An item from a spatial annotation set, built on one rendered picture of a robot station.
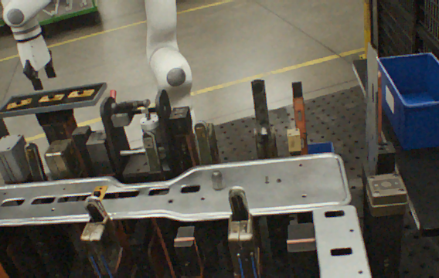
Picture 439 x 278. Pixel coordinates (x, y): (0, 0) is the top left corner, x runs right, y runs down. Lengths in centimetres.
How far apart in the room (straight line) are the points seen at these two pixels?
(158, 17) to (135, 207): 63
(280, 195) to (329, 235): 19
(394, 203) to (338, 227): 13
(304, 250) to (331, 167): 28
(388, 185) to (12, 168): 109
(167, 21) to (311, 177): 69
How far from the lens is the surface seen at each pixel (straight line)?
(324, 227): 106
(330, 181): 118
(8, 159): 152
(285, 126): 202
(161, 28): 155
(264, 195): 116
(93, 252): 114
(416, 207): 107
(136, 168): 144
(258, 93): 125
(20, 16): 142
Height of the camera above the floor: 172
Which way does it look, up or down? 30 degrees down
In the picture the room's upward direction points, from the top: 11 degrees counter-clockwise
